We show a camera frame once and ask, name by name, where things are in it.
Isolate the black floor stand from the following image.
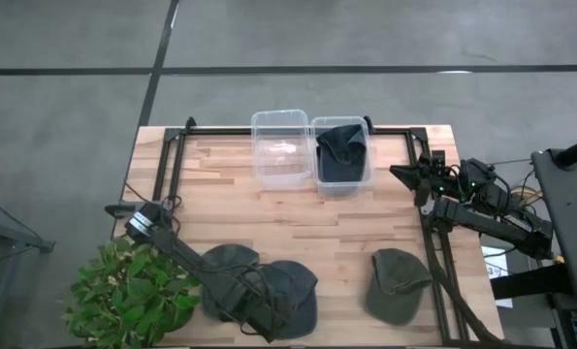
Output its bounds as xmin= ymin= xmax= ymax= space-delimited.
xmin=0 ymin=192 xmax=56 ymax=256

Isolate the clear plastic storage bin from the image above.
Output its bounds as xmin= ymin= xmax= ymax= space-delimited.
xmin=250 ymin=109 xmax=316 ymax=191
xmin=309 ymin=115 xmax=376 ymax=199

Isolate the black crossbar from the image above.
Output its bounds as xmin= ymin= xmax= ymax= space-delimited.
xmin=490 ymin=264 xmax=575 ymax=301

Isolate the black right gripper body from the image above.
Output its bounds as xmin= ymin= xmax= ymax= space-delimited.
xmin=416 ymin=149 xmax=464 ymax=200

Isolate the black corrugated cable conduit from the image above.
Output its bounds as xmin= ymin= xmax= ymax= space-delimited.
xmin=426 ymin=251 xmax=507 ymax=347

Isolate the yellow and white cable bundle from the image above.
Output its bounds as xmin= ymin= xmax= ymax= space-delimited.
xmin=510 ymin=186 xmax=545 ymax=210

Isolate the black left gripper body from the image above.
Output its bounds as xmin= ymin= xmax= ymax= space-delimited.
xmin=217 ymin=270 xmax=290 ymax=344

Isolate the grey metal equipment stand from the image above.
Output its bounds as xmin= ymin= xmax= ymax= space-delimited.
xmin=529 ymin=147 xmax=577 ymax=311

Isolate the white paper sheet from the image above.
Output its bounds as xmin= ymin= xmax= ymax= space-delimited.
xmin=480 ymin=245 xmax=515 ymax=309

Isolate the olive green baseball cap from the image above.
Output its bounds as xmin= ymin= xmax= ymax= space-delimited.
xmin=365 ymin=247 xmax=434 ymax=327
xmin=194 ymin=243 xmax=261 ymax=322

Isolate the navy blue baseball cap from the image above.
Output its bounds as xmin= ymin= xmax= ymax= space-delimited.
xmin=315 ymin=124 xmax=369 ymax=167
xmin=318 ymin=155 xmax=370 ymax=185
xmin=255 ymin=260 xmax=319 ymax=340

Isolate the black aluminium table frame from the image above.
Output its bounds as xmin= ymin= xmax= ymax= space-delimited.
xmin=151 ymin=115 xmax=471 ymax=347

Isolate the green potted plant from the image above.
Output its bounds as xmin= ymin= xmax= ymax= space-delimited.
xmin=63 ymin=236 xmax=203 ymax=349

